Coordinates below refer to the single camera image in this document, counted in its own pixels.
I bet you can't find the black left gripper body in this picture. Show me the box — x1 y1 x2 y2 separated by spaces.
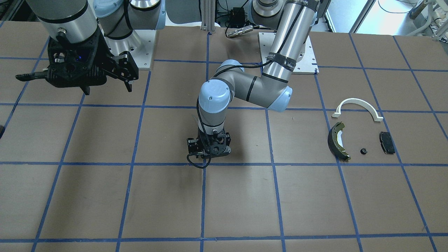
187 129 231 159

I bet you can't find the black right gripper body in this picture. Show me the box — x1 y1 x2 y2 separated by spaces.
16 33 139 88

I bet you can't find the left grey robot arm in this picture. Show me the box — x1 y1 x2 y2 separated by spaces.
187 0 324 161

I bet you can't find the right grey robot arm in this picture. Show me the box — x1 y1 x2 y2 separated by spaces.
16 0 166 95

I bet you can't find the silver cylinder connector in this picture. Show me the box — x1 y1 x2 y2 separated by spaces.
225 24 253 39

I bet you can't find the olive green brake shoe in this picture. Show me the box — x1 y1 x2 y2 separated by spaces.
328 121 351 161

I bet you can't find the white curved plastic arc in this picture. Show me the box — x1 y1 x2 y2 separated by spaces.
331 98 384 122

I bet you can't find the black brake pad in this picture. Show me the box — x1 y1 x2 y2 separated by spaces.
379 131 396 154

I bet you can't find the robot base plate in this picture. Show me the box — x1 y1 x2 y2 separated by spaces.
105 30 157 70

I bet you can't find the aluminium frame post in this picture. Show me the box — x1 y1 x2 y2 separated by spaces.
199 0 216 35

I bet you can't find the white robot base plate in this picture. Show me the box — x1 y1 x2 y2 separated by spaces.
258 31 320 75

